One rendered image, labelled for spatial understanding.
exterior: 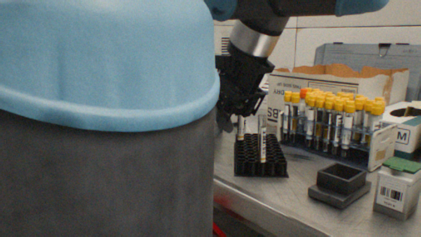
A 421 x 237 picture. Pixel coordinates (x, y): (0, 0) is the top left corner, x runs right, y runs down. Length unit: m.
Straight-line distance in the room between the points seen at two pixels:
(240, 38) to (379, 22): 0.64
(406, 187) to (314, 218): 0.12
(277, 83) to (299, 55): 0.39
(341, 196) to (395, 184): 0.07
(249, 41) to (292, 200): 0.25
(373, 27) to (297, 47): 0.27
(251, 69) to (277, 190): 0.19
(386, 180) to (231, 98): 0.26
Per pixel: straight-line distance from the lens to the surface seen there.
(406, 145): 0.71
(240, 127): 0.65
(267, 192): 0.50
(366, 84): 0.75
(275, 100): 0.84
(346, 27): 1.13
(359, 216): 0.48
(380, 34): 1.08
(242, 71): 0.55
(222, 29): 0.80
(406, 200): 0.48
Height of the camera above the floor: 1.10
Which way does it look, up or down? 14 degrees down
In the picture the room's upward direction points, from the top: straight up
